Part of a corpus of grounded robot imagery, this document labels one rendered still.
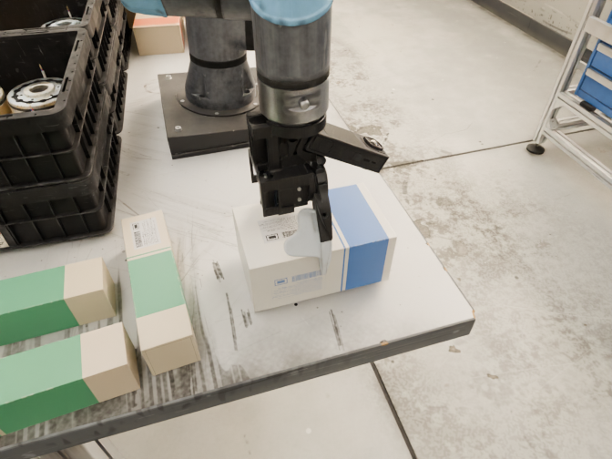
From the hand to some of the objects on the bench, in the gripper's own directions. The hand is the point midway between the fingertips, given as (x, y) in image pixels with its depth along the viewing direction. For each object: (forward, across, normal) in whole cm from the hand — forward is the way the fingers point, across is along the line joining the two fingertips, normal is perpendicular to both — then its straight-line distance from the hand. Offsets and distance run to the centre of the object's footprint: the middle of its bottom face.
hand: (311, 235), depth 64 cm
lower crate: (+7, -91, -44) cm, 102 cm away
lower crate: (+7, -61, -46) cm, 77 cm away
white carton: (+6, 0, 0) cm, 6 cm away
